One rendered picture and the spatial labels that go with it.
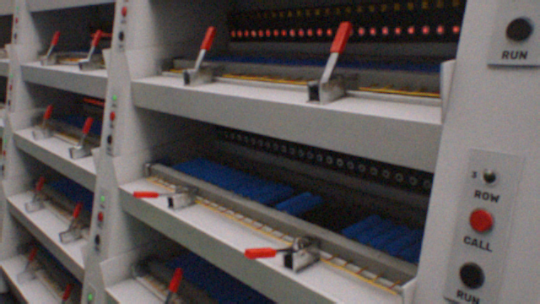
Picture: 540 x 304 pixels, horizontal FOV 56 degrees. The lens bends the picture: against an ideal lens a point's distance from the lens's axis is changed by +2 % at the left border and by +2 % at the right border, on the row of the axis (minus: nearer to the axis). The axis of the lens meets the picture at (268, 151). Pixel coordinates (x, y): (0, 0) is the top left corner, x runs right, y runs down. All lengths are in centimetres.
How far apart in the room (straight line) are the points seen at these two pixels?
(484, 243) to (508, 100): 11
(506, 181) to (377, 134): 13
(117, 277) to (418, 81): 66
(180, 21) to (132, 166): 28
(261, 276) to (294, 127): 18
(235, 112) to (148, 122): 31
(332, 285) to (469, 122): 22
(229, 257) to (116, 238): 35
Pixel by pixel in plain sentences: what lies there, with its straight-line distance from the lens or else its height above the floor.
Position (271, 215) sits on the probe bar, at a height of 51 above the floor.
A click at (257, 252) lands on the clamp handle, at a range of 53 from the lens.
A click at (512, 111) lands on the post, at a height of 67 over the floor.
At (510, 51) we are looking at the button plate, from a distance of 43.
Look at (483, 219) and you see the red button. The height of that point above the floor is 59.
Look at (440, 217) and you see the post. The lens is 44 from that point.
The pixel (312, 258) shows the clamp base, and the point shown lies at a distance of 58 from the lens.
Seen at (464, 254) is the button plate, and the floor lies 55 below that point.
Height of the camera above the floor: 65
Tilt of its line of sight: 6 degrees down
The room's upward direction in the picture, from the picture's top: 8 degrees clockwise
